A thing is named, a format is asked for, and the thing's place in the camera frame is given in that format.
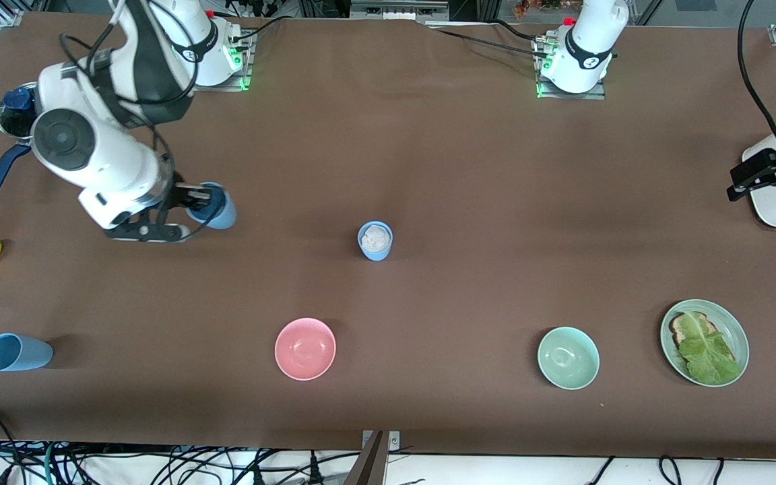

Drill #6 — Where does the light blue cup with paper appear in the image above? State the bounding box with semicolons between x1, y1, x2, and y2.
357;221;393;261

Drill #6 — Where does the dark blue saucepan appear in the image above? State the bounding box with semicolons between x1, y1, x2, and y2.
0;82;40;199

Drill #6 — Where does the mint green plate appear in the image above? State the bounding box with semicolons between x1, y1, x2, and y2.
660;299;750;387

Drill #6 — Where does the toast bread slice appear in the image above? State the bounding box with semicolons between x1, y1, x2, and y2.
670;311;736;364

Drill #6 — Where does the green lettuce leaf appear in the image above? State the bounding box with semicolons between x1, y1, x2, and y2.
679;313;742;385

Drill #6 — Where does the pink bowl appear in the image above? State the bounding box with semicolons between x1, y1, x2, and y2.
274;317;337;381

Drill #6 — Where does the mint green bowl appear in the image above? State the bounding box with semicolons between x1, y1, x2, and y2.
537;327;600;391

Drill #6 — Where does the brown table cover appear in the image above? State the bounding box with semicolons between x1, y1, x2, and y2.
0;10;776;460

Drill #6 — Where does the thick black cable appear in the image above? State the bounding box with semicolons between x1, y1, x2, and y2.
737;0;776;156

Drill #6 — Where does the silver mount bracket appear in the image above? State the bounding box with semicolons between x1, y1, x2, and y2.
361;430;402;452

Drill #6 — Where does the dark camera pole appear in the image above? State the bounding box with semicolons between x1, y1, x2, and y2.
343;431;389;485

